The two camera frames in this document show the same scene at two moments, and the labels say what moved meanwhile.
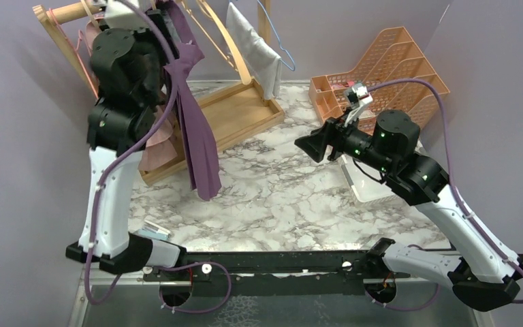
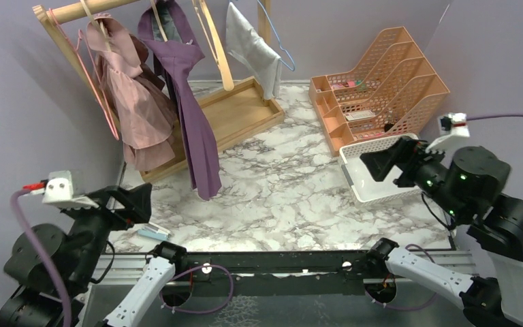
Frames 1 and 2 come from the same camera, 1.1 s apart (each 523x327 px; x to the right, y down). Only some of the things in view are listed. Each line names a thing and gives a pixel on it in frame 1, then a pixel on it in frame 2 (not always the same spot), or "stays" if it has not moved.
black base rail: x=274 y=272 stays
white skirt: x=264 y=63 stays
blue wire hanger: x=278 y=39 stays
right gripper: x=316 y=143 -> x=379 y=162
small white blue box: x=152 y=230 stays
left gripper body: x=170 y=49 -> x=94 y=225
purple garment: x=204 y=169 stays
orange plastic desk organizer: x=398 y=57 stays
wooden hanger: x=240 y=65 -> x=220 y=57
